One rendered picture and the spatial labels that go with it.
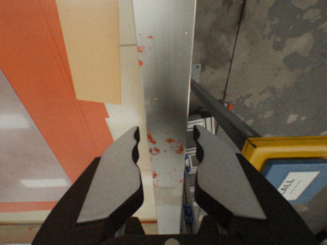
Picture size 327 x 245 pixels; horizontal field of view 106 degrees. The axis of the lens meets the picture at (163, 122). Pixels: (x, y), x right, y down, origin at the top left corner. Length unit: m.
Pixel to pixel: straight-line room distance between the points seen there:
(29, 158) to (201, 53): 1.08
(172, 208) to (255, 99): 1.31
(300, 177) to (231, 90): 1.06
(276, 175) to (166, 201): 0.16
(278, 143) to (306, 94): 1.49
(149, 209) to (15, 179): 0.23
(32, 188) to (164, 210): 0.23
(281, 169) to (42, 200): 0.40
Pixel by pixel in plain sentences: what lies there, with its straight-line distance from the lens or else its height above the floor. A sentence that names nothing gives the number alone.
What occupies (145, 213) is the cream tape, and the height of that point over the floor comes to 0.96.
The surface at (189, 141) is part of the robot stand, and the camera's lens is 1.13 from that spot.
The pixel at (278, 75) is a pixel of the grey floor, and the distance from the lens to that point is 1.46.
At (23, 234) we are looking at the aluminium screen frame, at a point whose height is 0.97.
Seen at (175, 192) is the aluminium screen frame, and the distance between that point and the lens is 0.19.
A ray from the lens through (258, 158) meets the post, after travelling 0.24.
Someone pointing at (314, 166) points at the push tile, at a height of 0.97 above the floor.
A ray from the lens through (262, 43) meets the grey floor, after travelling 1.32.
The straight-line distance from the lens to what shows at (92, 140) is 0.19.
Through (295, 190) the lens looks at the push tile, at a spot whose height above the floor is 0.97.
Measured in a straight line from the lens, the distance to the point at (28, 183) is 0.32.
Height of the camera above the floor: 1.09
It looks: 61 degrees down
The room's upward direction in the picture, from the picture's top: 180 degrees clockwise
